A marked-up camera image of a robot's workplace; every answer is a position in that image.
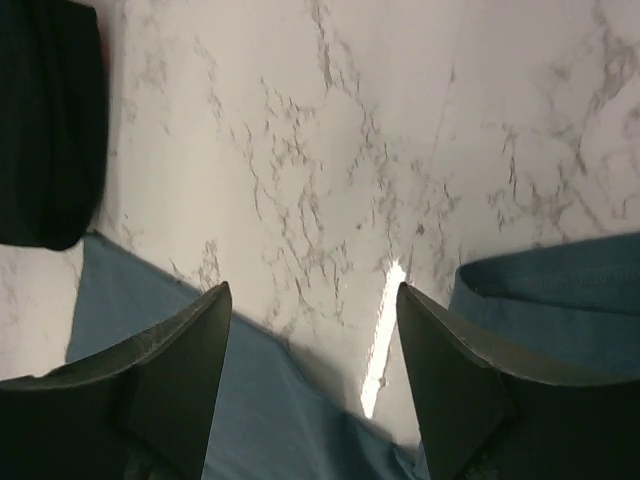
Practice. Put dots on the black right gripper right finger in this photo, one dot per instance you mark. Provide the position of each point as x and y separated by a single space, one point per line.
488 408

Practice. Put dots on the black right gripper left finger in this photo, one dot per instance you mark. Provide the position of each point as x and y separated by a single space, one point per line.
141 409

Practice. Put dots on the folded black t-shirt stack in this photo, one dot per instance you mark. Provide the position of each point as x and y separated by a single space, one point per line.
54 122

